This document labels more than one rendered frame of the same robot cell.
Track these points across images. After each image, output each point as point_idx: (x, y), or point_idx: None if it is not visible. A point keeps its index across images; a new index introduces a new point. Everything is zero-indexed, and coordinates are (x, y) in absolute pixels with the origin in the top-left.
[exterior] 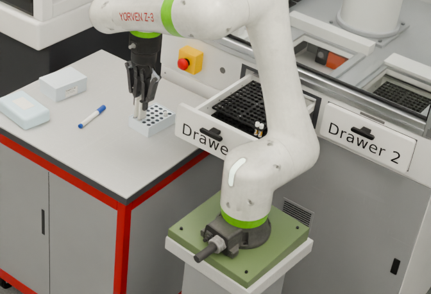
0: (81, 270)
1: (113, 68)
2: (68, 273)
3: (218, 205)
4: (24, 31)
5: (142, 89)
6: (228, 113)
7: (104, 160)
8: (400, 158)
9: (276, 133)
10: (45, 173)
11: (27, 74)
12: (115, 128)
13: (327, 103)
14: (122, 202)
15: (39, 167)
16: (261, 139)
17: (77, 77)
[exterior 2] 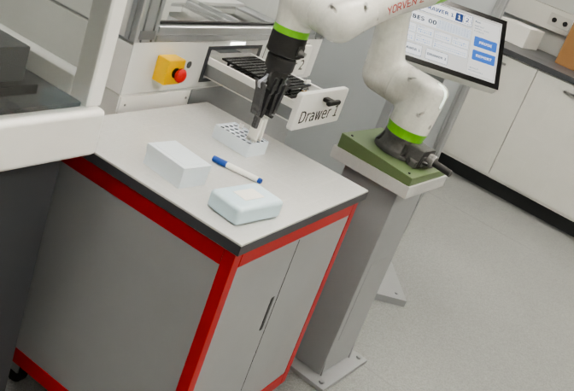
0: (287, 323)
1: (107, 130)
2: (271, 345)
3: (374, 148)
4: (78, 137)
5: (272, 102)
6: (290, 86)
7: (315, 185)
8: (303, 64)
9: (404, 61)
10: (295, 245)
11: (8, 221)
12: (251, 165)
13: (265, 47)
14: (364, 198)
15: (290, 245)
16: (409, 69)
17: (178, 145)
